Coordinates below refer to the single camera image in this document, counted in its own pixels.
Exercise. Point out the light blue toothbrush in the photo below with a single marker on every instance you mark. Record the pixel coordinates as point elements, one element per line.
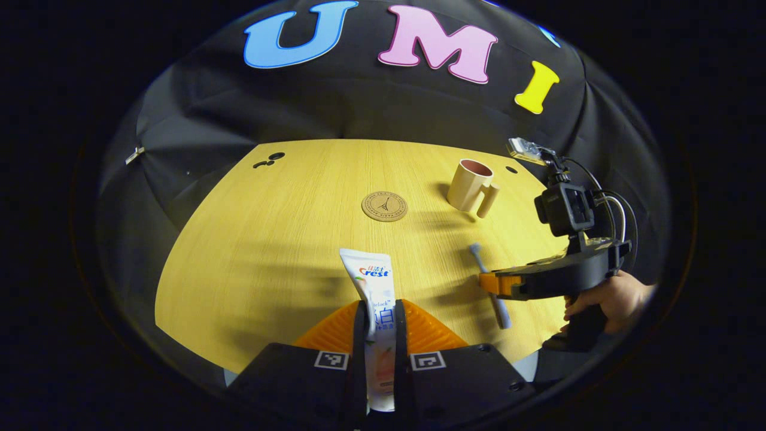
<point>501,311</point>

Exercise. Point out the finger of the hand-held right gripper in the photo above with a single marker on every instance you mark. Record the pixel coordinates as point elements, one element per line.
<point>501,284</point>

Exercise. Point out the round cork coaster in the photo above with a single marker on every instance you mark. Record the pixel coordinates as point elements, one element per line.
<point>384,206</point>

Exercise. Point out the small white cloth clip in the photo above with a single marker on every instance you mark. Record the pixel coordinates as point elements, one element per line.
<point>134,155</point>

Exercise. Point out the white toothpaste tube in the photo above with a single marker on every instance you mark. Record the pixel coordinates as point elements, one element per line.
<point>374,275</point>

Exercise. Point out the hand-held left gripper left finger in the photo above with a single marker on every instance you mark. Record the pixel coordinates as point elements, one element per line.
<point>311,383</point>

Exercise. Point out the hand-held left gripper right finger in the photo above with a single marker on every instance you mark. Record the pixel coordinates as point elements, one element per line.
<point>461,383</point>

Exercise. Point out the black backdrop cloth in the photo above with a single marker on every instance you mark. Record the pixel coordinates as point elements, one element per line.
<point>359,108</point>

